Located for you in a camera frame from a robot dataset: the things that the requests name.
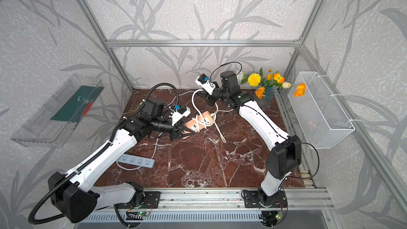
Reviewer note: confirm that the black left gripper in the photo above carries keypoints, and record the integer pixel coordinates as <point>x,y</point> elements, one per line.
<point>176,131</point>

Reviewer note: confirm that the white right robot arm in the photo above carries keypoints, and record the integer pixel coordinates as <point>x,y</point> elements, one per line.
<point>285,151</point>

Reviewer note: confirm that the red pen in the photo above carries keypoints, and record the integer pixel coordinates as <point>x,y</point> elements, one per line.
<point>88,107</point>

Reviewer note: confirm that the white wire mesh basket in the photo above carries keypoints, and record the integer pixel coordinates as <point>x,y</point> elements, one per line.
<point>319,114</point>

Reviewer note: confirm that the blue glass vase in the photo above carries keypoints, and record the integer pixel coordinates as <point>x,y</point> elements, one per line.
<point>263,96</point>

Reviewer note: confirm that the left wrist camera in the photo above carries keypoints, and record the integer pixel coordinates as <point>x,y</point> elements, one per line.
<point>179,112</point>

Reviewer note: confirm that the blue-white power strip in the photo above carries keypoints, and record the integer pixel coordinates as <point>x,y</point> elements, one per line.
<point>136,161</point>

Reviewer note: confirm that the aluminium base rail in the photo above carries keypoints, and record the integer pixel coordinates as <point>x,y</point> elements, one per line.
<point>234,199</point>

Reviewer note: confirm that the pink power strip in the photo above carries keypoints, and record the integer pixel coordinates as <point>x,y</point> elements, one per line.
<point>201,121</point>

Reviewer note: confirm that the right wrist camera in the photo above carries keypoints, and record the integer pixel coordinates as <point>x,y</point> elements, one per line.
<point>204,81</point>

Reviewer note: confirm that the clear plastic wall bin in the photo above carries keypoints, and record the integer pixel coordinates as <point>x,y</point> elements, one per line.
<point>52,125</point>

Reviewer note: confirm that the yellow orange flower bouquet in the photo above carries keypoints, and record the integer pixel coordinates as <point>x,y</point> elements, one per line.
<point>260,79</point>

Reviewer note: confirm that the wooden brush green bristles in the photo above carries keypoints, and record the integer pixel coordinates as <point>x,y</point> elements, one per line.
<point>135,107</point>

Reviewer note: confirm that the green booklet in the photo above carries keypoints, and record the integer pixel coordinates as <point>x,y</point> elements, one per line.
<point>71,111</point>

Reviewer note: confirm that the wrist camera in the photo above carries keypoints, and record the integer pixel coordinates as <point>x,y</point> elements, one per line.
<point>204,81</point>
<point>179,112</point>

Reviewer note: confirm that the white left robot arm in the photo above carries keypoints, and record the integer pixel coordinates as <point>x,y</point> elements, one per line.
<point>74,195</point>

